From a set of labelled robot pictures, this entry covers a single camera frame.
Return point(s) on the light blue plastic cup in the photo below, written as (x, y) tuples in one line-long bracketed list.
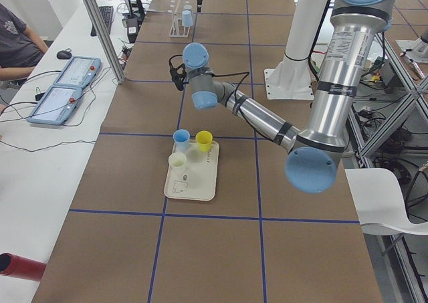
[(187, 18)]

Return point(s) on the yellow plastic cup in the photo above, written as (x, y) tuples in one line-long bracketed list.
[(204, 140)]

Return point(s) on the pale green plastic cup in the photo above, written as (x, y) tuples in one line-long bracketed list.
[(177, 162)]

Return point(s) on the black keyboard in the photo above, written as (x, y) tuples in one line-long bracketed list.
[(107, 13)]

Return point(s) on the upper teach pendant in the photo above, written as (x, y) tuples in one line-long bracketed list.
[(79, 71)]

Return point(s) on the teach pendant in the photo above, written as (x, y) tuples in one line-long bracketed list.
[(56, 105), (79, 71)]

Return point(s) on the black computer mouse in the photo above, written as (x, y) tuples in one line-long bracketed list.
[(64, 55)]

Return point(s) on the cream plastic tray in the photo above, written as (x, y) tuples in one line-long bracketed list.
[(198, 182)]

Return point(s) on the lower teach pendant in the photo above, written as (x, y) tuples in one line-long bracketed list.
[(56, 105)]

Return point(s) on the seated person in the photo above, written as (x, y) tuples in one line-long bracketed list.
[(21, 47)]

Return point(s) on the white chair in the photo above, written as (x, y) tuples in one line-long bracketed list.
[(379, 203)]

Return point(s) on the red cylinder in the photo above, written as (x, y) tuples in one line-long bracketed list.
[(19, 267)]

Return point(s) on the white wire cup rack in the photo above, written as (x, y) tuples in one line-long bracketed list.
[(177, 30)]

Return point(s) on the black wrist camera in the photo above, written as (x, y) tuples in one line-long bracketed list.
[(178, 74)]

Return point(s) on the aluminium frame post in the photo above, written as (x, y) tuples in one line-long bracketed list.
[(104, 38)]

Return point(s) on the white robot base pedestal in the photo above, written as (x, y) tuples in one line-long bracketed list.
[(291, 79)]

